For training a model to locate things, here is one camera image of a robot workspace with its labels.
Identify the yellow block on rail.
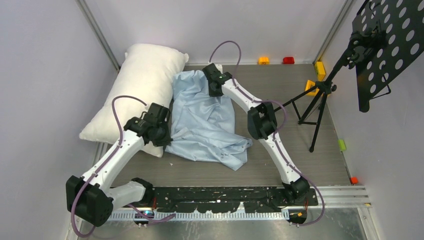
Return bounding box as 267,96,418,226
314,61,327,82

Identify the small orange block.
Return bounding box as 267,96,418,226
349,177,359,185

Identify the yellow block near tripod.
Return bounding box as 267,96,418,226
305,79,319,97

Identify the black perforated stand plate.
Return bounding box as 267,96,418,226
352,0,424,113

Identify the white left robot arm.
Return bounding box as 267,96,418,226
65,103,172,227

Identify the orange toy block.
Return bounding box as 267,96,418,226
257,56,270,65

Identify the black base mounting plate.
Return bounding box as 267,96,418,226
133,186,319,214

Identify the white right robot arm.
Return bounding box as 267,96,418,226
202,63,310,205

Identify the red toy block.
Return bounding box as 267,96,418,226
282,56,295,65

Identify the light blue pillowcase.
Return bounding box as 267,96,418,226
165,70,253,171

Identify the slotted cable duct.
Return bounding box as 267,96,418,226
107,209,290,221

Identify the black tripod stand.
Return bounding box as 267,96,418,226
273,29,387,154

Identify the white pillow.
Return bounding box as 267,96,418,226
79,43,189,145

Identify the green block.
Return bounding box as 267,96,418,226
337,139,347,152

